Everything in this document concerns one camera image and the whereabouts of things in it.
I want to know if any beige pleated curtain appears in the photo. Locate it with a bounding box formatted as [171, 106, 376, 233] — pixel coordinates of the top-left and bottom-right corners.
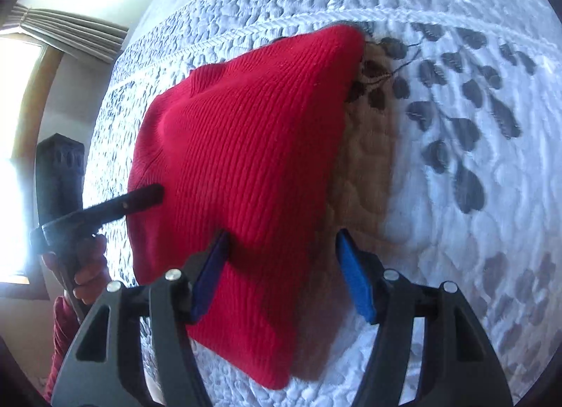
[0, 4, 129, 66]

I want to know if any wooden window frame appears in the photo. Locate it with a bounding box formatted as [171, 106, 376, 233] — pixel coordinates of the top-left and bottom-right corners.
[18, 44, 65, 166]

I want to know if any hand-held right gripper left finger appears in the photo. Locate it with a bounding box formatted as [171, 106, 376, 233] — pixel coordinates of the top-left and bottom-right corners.
[50, 231, 231, 407]

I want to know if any red knit sweater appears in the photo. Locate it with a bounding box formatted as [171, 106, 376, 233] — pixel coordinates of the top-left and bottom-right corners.
[127, 24, 367, 390]

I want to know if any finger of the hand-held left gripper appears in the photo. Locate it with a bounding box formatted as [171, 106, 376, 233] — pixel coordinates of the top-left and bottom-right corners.
[81, 183, 166, 236]

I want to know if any person's left hand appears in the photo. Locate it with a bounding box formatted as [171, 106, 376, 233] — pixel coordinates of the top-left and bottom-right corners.
[41, 235, 110, 305]

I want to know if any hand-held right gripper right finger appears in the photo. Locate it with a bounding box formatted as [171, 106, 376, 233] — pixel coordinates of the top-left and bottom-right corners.
[335, 228, 514, 407]

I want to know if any person's left forearm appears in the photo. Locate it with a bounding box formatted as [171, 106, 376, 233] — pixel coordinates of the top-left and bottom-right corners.
[43, 295, 83, 404]

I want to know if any grey quilted leaf-pattern bedspread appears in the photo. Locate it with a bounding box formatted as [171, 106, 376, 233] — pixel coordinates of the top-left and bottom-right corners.
[81, 0, 562, 407]

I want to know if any bright window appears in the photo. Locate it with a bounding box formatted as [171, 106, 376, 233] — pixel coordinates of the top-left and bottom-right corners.
[0, 33, 47, 287]

